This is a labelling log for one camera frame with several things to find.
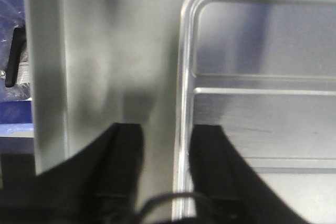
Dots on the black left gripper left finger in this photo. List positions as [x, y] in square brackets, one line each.
[97, 185]

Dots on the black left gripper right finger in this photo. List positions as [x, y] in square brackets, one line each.
[221, 174]

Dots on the flat steel divider rail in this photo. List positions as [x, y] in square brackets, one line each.
[97, 62]

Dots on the lower blue plastic bin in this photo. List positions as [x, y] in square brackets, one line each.
[16, 114]

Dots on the black handle tool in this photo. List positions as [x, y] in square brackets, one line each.
[17, 45]

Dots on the silver metal tray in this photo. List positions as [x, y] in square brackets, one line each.
[263, 70]

